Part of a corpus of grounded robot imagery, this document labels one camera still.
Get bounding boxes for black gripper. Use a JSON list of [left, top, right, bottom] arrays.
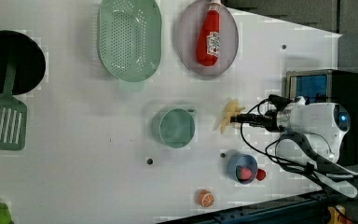
[[230, 109, 284, 133]]

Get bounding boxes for peeled yellow toy banana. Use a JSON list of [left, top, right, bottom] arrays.
[[213, 99, 245, 133]]

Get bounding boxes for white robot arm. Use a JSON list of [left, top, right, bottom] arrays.
[[228, 94, 358, 209]]

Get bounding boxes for green metal mug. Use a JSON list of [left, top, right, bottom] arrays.
[[151, 107, 197, 148]]

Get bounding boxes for blue bowl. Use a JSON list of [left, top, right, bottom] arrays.
[[227, 153, 258, 185]]

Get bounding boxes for red strawberry in bowl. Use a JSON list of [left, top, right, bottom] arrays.
[[236, 166, 253, 181]]

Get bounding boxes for red strawberry on table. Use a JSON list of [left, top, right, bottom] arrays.
[[256, 169, 267, 181]]

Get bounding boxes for black toaster oven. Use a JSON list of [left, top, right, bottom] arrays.
[[285, 69, 358, 166]]

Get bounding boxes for red ketchup bottle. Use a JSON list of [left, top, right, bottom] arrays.
[[196, 0, 221, 66]]

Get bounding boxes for orange half slice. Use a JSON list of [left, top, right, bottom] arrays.
[[198, 189, 214, 207]]

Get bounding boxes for grey round plate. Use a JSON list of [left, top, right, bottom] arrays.
[[175, 0, 239, 77]]

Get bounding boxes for green plastic colander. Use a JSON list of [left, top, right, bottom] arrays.
[[98, 0, 162, 91]]

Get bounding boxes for green slotted spatula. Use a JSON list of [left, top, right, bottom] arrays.
[[0, 52, 27, 151]]

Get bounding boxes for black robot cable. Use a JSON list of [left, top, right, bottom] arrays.
[[240, 98, 337, 200]]

